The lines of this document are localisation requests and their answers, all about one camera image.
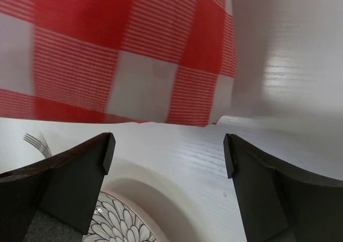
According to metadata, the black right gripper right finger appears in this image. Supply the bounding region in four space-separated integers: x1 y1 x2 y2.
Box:
223 134 342 241

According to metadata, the silver fork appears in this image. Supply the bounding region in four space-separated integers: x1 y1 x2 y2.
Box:
23 133 52 158

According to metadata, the red white checkered cloth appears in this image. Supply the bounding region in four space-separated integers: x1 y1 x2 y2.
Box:
1 0 236 127

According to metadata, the floral patterned ceramic bowl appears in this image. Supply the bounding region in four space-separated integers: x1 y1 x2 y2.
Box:
82 191 169 242

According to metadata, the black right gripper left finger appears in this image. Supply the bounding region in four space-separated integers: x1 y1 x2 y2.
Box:
1 133 116 241

